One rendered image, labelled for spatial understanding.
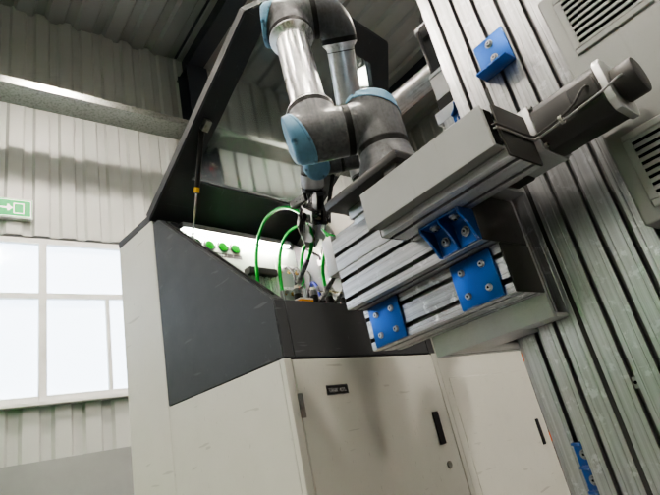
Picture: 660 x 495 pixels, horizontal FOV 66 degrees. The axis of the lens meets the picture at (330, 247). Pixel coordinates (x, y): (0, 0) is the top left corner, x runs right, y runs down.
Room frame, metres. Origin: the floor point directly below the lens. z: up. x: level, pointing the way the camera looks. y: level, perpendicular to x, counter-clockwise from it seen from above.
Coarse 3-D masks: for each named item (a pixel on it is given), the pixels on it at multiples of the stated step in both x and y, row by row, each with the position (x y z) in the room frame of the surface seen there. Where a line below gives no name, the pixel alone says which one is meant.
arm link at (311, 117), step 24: (288, 0) 0.98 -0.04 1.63; (312, 0) 0.98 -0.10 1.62; (264, 24) 0.99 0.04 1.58; (288, 24) 0.97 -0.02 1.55; (312, 24) 1.01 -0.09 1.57; (288, 48) 0.97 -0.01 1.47; (288, 72) 0.97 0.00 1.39; (312, 72) 0.96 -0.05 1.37; (288, 96) 0.99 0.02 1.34; (312, 96) 0.92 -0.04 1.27; (288, 120) 0.91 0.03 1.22; (312, 120) 0.91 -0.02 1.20; (336, 120) 0.91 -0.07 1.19; (288, 144) 0.99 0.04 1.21; (312, 144) 0.93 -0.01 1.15; (336, 144) 0.94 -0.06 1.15
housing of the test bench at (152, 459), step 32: (128, 256) 1.78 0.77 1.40; (128, 288) 1.80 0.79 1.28; (128, 320) 1.81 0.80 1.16; (160, 320) 1.66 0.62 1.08; (128, 352) 1.82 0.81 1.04; (160, 352) 1.67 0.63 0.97; (128, 384) 1.83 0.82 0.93; (160, 384) 1.68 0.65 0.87; (160, 416) 1.69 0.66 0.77; (160, 448) 1.70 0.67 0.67; (160, 480) 1.71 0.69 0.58
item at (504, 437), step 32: (512, 352) 2.28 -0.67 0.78; (448, 384) 1.83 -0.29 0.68; (480, 384) 2.00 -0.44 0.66; (512, 384) 2.19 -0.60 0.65; (480, 416) 1.94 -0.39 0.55; (512, 416) 2.12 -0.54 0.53; (480, 448) 1.89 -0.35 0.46; (512, 448) 2.06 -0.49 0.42; (544, 448) 2.27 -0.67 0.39; (480, 480) 1.85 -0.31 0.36; (512, 480) 2.00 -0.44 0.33; (544, 480) 2.19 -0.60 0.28
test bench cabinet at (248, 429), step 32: (224, 384) 1.45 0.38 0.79; (256, 384) 1.36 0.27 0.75; (288, 384) 1.28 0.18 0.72; (192, 416) 1.56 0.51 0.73; (224, 416) 1.46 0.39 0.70; (256, 416) 1.37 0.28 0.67; (288, 416) 1.29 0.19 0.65; (448, 416) 1.80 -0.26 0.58; (192, 448) 1.58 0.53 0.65; (224, 448) 1.47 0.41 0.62; (256, 448) 1.38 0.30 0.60; (288, 448) 1.30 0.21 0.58; (192, 480) 1.59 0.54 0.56; (224, 480) 1.49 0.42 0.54; (256, 480) 1.39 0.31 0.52; (288, 480) 1.32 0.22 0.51
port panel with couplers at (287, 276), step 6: (276, 258) 2.04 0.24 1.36; (276, 264) 2.03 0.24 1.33; (282, 264) 2.06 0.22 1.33; (288, 264) 2.08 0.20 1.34; (294, 264) 2.11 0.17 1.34; (282, 270) 2.03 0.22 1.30; (288, 270) 2.07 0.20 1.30; (294, 270) 2.11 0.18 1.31; (282, 276) 2.05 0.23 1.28; (288, 276) 2.07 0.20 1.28; (288, 282) 2.07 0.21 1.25; (294, 282) 2.09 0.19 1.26; (288, 288) 2.06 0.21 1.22; (288, 294) 2.06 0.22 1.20; (294, 300) 2.08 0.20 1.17
